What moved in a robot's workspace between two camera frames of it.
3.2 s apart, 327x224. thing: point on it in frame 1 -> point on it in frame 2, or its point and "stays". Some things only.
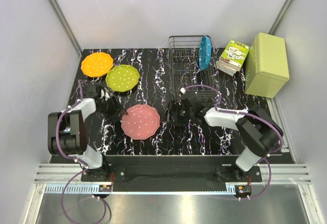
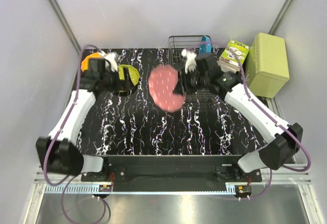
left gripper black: x=110 y=104 -> x=118 y=78
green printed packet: x=232 y=58 stays
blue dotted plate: x=205 y=52 stays
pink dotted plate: x=141 y=122 -> x=163 y=80
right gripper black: x=174 y=106 -> x=183 y=78
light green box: x=266 y=70 stays
